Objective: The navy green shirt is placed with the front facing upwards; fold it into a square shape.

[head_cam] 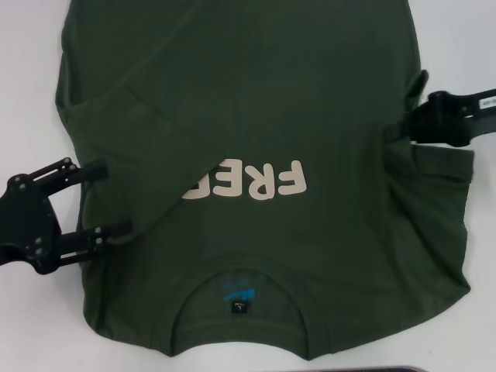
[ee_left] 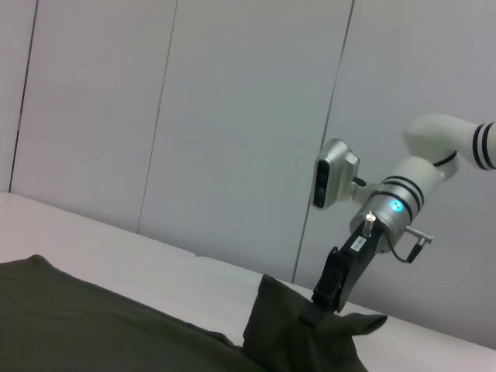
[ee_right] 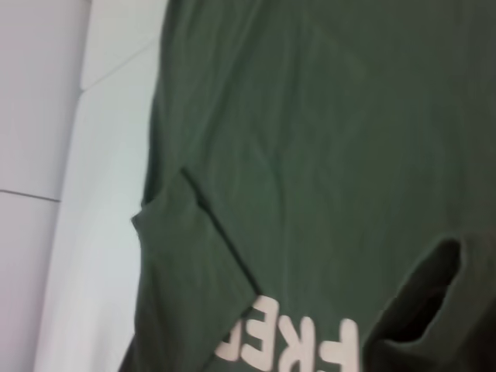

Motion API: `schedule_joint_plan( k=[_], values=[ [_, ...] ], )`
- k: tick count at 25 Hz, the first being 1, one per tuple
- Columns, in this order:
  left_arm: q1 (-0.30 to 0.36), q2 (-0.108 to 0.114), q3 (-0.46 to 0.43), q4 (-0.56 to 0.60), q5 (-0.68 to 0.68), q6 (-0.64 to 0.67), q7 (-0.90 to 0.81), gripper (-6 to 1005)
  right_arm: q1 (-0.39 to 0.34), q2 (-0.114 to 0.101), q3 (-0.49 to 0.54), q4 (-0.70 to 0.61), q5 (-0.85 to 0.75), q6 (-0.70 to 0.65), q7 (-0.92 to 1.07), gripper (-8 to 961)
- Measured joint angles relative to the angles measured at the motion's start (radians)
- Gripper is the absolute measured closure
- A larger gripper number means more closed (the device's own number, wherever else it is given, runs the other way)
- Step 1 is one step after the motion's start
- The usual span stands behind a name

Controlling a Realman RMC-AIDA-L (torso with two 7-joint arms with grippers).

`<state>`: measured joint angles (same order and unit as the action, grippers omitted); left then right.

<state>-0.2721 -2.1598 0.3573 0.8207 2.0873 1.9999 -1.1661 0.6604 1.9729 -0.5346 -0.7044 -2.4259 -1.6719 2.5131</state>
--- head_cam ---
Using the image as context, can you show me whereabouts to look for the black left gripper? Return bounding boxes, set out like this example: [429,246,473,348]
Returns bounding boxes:
[0,156,135,277]

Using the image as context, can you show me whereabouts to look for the dark green FREE! t-shirt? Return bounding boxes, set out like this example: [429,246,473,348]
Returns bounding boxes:
[53,0,477,352]

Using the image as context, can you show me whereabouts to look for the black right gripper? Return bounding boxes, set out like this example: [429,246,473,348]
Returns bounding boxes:
[381,88,496,149]

